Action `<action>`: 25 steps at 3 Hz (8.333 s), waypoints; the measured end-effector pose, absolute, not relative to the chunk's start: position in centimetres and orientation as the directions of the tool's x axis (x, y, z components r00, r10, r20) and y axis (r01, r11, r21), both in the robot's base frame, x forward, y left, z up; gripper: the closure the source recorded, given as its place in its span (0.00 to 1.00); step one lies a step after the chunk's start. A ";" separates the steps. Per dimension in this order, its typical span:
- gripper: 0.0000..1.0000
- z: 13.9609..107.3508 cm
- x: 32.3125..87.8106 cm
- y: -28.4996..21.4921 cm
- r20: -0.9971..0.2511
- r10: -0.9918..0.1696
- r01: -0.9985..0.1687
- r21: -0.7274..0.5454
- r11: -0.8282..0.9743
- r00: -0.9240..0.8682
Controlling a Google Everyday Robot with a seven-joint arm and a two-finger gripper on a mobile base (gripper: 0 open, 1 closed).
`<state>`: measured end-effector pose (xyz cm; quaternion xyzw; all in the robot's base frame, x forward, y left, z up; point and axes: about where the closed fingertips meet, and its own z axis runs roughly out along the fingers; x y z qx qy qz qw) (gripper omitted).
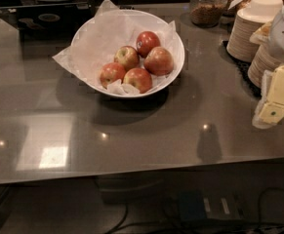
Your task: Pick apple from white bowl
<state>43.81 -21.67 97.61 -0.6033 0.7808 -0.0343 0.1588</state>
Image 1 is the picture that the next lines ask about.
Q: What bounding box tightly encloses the red apple right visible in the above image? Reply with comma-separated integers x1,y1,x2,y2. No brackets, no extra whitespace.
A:
143,47,174,76

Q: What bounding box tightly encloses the glass jar of nuts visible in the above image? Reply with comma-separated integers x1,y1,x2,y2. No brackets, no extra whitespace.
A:
189,0,227,27

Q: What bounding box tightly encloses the back stack of paper plates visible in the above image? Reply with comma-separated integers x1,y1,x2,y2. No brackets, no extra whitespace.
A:
226,0,283,62

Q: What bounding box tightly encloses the white paper bowl liner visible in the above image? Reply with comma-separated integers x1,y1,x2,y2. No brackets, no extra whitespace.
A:
52,0,183,97

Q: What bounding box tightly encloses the white ceramic bowl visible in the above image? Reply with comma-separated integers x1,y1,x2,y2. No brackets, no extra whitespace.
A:
70,9,185,99

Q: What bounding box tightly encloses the stack of paper plates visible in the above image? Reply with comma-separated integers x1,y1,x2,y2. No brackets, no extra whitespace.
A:
226,0,283,62
248,44,281,88

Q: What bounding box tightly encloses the dark box under table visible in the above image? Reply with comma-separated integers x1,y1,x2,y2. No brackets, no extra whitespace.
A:
178,190,244,222

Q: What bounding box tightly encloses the black laptop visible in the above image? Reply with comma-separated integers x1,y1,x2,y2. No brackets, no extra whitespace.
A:
0,2,93,35

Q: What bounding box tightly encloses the red apple top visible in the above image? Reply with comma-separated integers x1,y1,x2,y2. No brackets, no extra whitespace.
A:
136,31,160,58

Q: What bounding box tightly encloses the front stack of paper plates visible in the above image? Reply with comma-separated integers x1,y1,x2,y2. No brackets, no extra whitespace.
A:
248,44,281,88

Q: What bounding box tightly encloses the yellow-red apple middle left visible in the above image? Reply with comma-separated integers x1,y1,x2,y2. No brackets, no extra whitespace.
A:
113,46,140,71

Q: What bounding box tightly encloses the black mat under plates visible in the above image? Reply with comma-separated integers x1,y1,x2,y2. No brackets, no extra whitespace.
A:
222,40,262,99

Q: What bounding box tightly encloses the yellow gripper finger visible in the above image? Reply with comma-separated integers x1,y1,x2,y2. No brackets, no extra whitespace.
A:
252,64,284,129
250,21,272,45

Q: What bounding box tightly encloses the red apple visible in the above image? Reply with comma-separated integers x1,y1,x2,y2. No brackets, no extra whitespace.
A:
100,62,126,88
143,47,174,76
136,31,160,58
123,67,152,94

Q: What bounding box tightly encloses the red apple front centre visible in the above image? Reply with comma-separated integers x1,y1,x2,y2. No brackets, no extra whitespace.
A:
123,67,152,94

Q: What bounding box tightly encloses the red apple front left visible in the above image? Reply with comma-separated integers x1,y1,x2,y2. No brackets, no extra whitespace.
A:
100,62,126,88

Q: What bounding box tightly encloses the black cable under table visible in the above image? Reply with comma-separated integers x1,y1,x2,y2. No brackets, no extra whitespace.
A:
103,187,284,234

